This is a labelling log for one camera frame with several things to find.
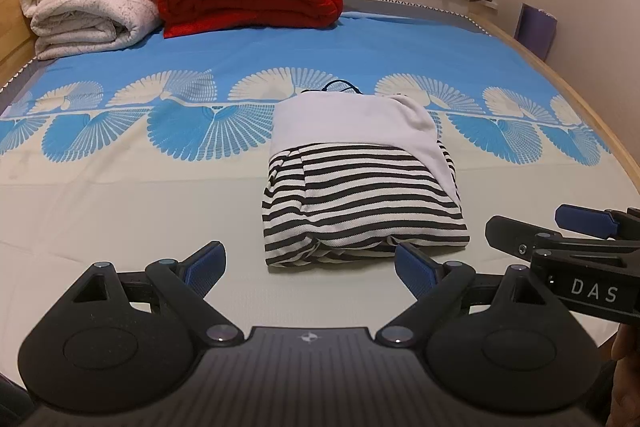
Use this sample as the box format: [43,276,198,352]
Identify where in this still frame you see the blue fan-patterned bed sheet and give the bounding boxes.
[0,9,637,358]

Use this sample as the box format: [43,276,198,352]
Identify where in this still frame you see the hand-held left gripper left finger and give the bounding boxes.
[47,241,246,349]

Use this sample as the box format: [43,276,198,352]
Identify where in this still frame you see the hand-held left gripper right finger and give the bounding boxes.
[375,243,568,349]

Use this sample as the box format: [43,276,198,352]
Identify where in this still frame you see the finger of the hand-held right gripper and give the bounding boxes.
[486,216,640,264]
[556,204,640,240]

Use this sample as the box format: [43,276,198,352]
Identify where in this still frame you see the purple box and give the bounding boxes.
[515,3,558,60]

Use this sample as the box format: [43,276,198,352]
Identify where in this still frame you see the person's right hand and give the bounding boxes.
[611,323,640,427]

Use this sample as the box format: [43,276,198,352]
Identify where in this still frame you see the black and white striped garment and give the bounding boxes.
[261,79,472,269]

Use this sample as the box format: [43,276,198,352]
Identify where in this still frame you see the wooden bed frame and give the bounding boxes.
[0,0,640,208]

